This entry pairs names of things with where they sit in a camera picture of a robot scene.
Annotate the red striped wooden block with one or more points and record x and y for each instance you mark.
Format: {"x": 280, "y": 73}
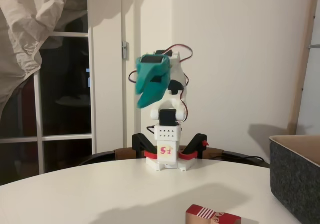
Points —
{"x": 200, "y": 216}

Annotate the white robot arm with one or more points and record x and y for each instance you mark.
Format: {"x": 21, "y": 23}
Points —
{"x": 167, "y": 134}

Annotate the dark grey felt box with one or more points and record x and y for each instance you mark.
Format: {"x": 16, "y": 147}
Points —
{"x": 295, "y": 184}

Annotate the metal door hinge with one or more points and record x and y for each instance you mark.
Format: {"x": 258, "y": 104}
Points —
{"x": 125, "y": 50}

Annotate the white glazed door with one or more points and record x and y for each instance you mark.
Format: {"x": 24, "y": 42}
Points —
{"x": 91, "y": 96}

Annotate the black clamp with red lever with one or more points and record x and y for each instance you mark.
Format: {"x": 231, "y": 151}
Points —
{"x": 197, "y": 141}

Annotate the dark wooden chair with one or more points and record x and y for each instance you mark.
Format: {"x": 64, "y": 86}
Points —
{"x": 100, "y": 157}

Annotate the beige crumpled curtain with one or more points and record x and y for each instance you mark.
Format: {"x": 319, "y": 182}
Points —
{"x": 20, "y": 21}

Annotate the grey board panel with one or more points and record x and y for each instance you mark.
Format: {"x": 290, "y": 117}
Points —
{"x": 312, "y": 96}

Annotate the metal rod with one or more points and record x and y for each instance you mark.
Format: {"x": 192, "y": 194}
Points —
{"x": 313, "y": 46}

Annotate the light wooden post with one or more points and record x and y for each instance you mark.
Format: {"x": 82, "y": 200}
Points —
{"x": 300, "y": 84}

